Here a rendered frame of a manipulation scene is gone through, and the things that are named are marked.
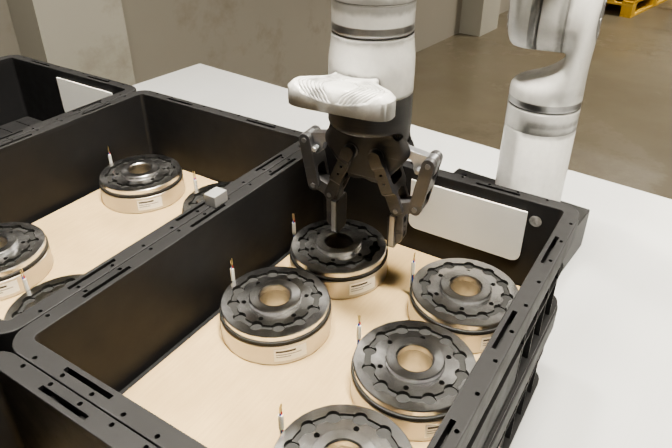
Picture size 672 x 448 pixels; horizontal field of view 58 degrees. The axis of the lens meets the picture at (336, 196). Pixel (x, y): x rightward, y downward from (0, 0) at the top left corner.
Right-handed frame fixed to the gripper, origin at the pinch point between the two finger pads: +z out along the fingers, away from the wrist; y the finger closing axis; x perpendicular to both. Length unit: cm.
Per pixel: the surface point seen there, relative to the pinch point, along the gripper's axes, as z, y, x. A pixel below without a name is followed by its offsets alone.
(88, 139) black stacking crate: 0.1, 40.1, -2.4
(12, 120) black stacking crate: 7, 69, -12
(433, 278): 3.8, -7.6, 0.7
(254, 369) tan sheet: 7.2, 3.4, 15.8
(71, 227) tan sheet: 7.0, 35.4, 6.6
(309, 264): 3.8, 4.3, 4.1
